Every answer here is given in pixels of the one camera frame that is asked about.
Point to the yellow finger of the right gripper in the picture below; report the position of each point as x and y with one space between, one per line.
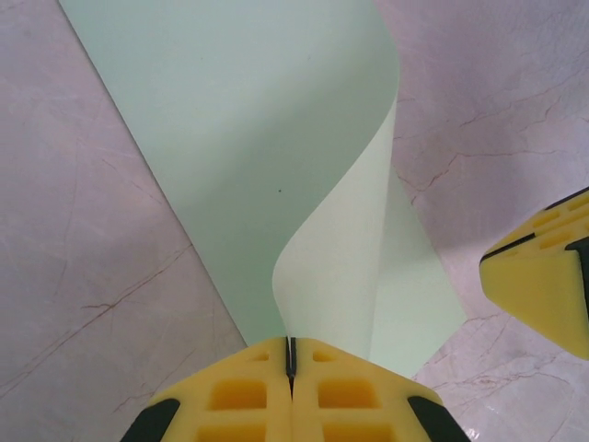
563 216
543 294

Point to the light green paper sheet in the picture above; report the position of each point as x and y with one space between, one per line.
230 138

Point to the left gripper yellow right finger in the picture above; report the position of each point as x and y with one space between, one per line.
349 396

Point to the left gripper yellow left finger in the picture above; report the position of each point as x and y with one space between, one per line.
239 396

